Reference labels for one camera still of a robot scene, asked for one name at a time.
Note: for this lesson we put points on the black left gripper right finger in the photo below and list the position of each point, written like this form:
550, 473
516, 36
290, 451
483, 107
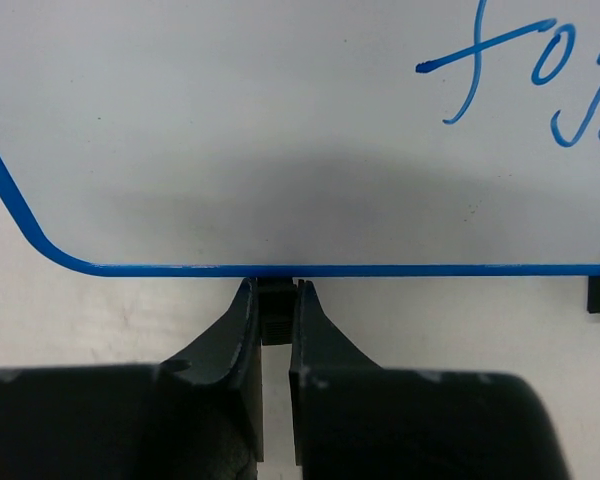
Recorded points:
325, 375

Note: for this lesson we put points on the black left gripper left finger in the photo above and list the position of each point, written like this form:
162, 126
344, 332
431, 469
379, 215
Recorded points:
209, 394

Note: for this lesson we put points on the blue framed whiteboard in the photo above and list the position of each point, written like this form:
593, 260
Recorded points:
303, 138

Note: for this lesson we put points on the black wire whiteboard stand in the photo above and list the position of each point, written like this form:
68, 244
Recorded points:
290, 312

